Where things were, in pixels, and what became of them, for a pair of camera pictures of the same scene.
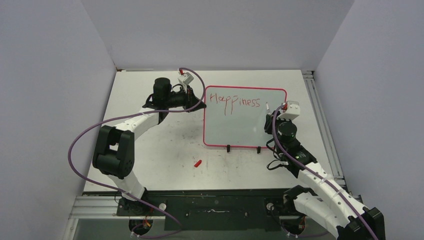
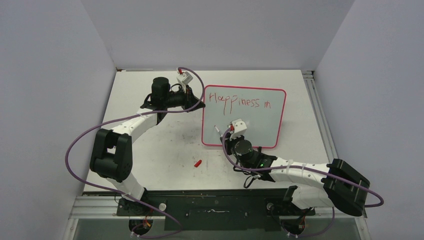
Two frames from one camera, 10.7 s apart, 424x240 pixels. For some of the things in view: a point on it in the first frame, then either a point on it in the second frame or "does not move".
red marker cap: [198, 163] does not move
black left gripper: [190, 100] does not move
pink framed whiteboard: [234, 116] does not move
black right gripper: [269, 124] to [228, 143]
